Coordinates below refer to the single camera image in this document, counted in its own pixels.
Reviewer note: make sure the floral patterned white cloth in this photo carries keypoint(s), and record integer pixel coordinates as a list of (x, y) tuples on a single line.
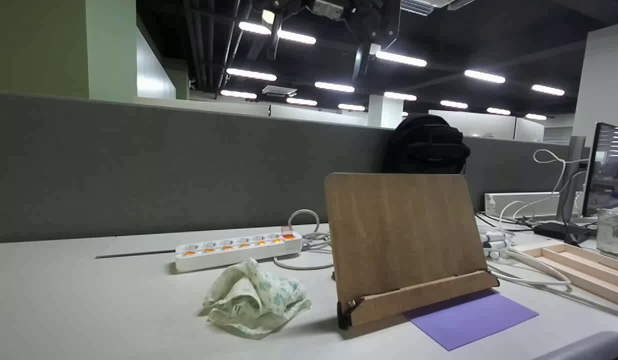
[(255, 302)]

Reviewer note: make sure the black ribbed bulky object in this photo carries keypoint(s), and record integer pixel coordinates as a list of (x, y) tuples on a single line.
[(425, 143)]

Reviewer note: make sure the grey rounded object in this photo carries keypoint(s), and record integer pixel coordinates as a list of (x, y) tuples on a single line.
[(589, 347)]

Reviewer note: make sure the ceiling fluorescent light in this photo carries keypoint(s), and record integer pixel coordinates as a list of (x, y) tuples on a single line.
[(334, 86), (251, 74), (484, 77), (401, 97), (301, 100), (239, 94), (401, 58), (548, 91), (295, 36), (454, 104), (353, 106), (498, 111), (536, 116)]

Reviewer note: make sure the white power strip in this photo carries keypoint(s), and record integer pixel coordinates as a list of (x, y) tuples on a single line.
[(239, 251)]

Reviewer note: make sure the wooden book stand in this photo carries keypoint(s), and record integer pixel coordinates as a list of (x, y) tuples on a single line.
[(401, 232)]

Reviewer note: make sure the grey office partition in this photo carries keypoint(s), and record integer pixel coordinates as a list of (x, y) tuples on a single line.
[(155, 167)]

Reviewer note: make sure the white rectangular box device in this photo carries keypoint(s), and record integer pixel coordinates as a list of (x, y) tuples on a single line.
[(521, 204)]

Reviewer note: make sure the purple paper sheet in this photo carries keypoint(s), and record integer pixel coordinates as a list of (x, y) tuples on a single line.
[(470, 320)]

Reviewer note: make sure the black monitor base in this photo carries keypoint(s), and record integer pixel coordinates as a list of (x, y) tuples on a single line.
[(564, 232)]

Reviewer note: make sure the grey monitor stand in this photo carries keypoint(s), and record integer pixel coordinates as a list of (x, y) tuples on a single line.
[(575, 180)]

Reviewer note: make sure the black computer monitor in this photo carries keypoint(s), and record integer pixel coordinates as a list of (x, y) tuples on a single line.
[(608, 170)]

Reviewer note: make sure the clear plastic box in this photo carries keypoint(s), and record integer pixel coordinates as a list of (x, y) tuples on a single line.
[(615, 232)]

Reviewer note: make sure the light wooden frame tray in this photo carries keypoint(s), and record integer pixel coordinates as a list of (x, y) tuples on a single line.
[(584, 270)]

